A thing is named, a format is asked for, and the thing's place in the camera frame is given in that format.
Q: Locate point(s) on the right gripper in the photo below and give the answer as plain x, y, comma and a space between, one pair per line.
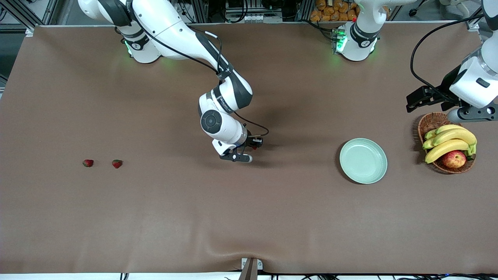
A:
249, 142

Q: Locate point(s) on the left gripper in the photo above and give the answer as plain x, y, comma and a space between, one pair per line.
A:
446, 90

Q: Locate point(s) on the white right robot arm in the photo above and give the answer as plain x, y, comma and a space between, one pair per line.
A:
167, 23

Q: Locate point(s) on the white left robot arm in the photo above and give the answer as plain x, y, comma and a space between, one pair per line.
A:
358, 46

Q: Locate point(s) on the pale green round plate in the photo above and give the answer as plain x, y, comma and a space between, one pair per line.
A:
362, 161

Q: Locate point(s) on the brown wicker basket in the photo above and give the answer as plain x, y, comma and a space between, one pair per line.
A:
433, 121

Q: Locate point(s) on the yellow banana bunch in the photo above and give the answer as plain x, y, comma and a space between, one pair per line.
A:
451, 136

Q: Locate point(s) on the brown table cloth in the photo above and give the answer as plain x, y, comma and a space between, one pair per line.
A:
233, 202

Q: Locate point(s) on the red apple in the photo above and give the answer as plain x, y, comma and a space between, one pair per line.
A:
453, 159

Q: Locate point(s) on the orange packaged bread pile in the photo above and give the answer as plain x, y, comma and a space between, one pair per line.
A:
330, 13

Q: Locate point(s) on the aluminium frame post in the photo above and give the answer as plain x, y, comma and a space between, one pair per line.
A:
29, 31
472, 24

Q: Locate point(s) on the grey metal camera mount bracket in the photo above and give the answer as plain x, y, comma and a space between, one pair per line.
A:
251, 270

